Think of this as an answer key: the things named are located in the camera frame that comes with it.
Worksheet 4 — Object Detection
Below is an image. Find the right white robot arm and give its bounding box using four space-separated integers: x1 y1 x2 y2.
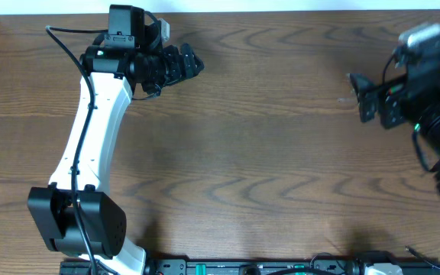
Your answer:
349 73 440 195

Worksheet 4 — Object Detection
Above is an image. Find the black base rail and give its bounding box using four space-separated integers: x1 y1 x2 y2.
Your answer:
59 257 440 275

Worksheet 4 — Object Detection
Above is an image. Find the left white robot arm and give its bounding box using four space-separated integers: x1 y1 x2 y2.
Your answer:
27 5 205 274

